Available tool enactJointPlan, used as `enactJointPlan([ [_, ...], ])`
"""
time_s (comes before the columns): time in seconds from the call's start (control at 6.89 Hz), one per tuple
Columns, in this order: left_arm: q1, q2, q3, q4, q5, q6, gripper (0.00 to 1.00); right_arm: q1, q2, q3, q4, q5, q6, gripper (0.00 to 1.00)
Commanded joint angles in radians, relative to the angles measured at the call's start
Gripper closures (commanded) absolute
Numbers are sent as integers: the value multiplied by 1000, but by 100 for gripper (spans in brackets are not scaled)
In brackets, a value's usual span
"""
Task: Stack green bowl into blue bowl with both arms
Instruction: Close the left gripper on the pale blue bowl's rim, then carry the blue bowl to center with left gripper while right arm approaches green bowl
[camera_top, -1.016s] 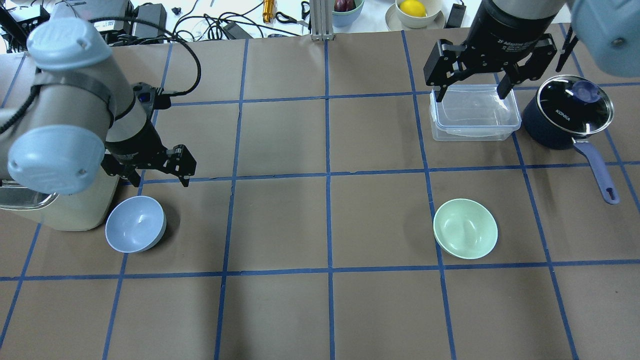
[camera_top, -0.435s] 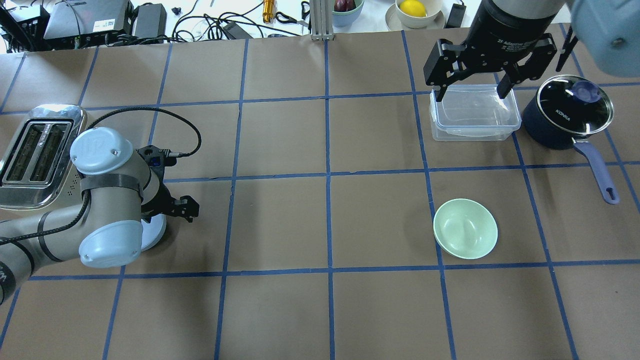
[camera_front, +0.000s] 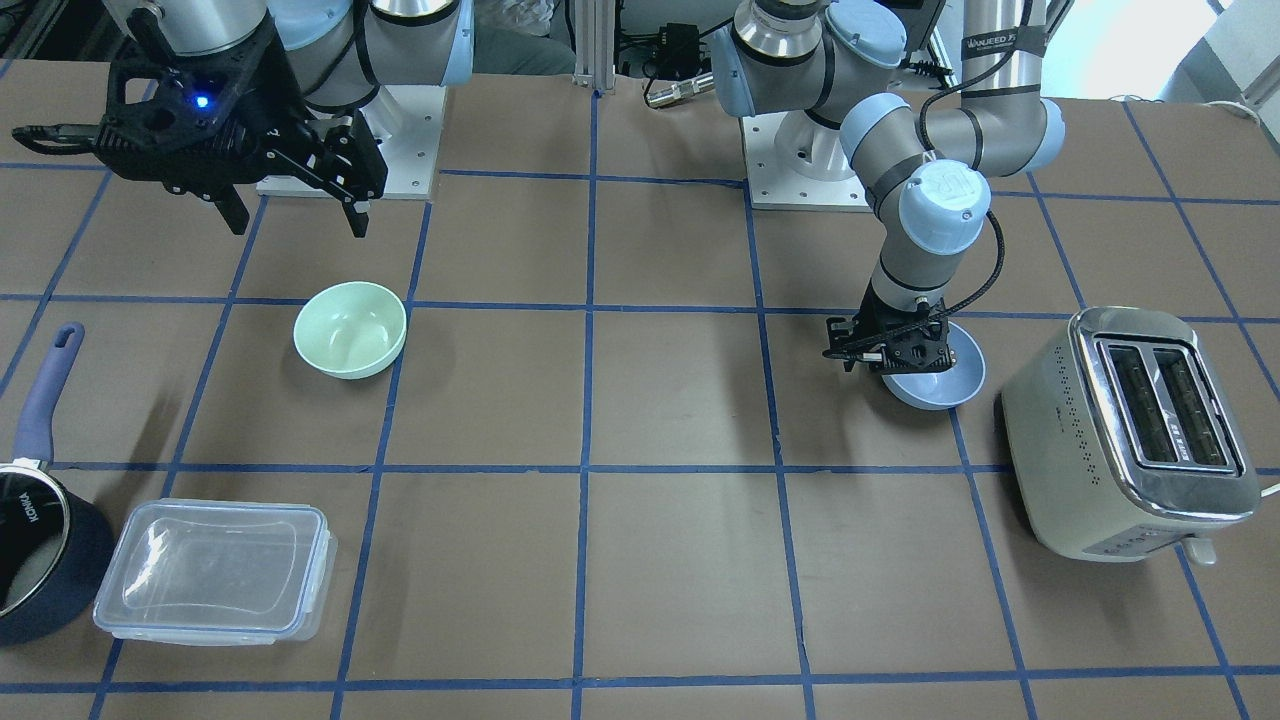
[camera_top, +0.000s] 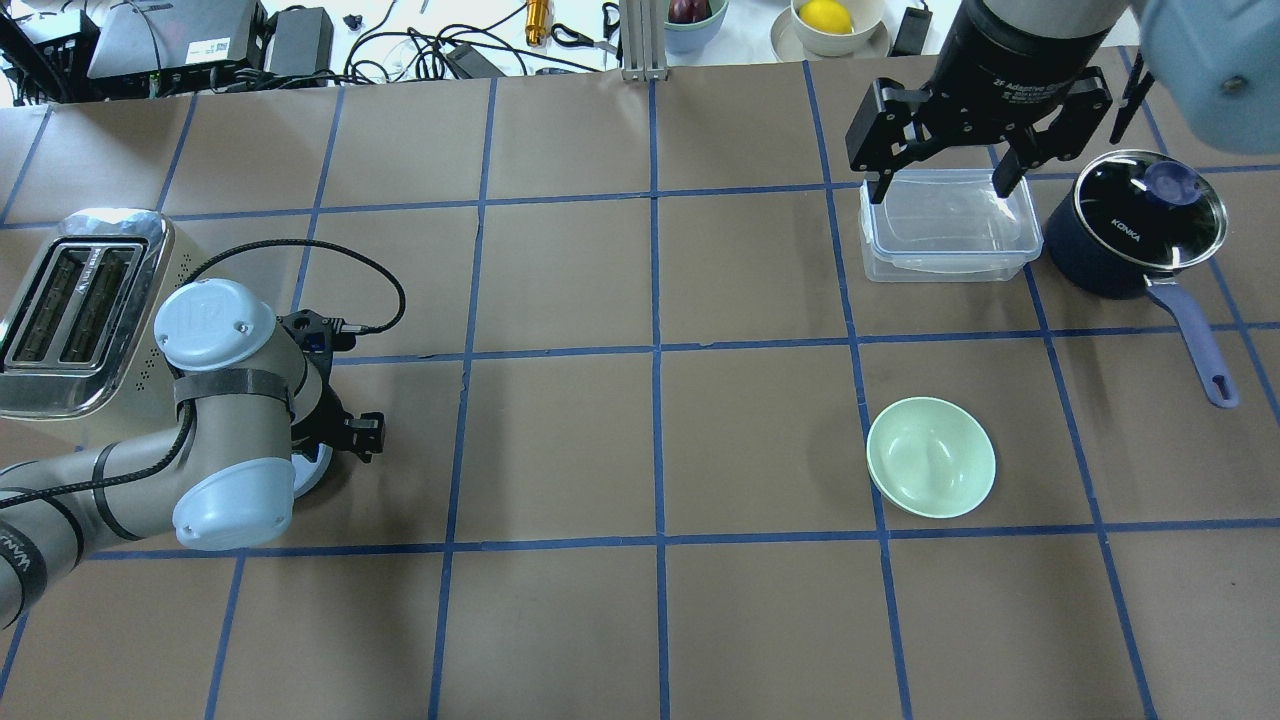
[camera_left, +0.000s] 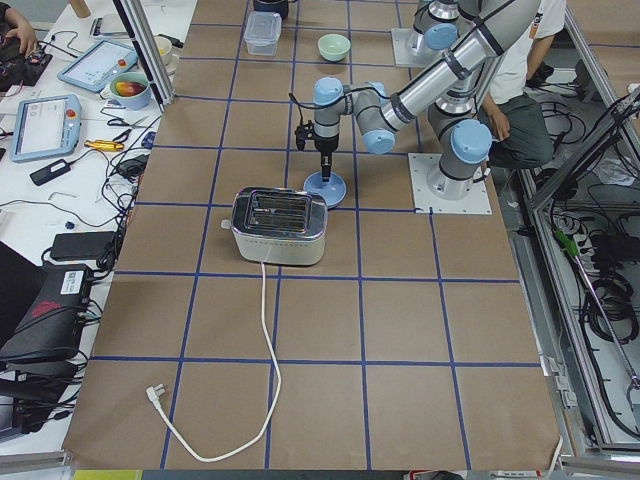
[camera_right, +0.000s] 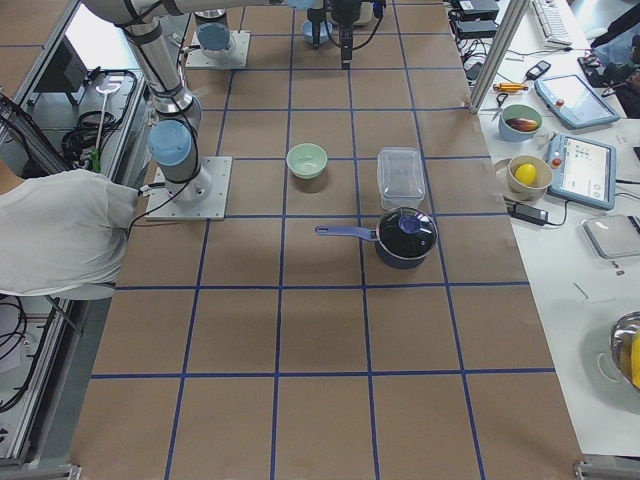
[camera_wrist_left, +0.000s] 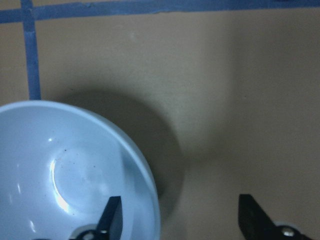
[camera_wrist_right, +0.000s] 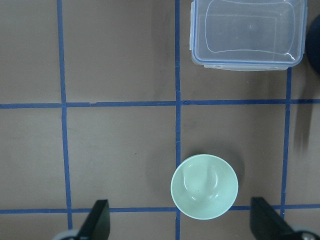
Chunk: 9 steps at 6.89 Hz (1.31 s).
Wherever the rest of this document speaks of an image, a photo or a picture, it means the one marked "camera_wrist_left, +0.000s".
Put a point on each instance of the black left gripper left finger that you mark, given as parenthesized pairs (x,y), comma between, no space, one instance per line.
(110,224)

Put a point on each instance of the blue bowl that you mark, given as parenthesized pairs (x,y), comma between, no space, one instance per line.
(60,165)

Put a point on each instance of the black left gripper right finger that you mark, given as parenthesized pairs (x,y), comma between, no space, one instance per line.
(255,224)

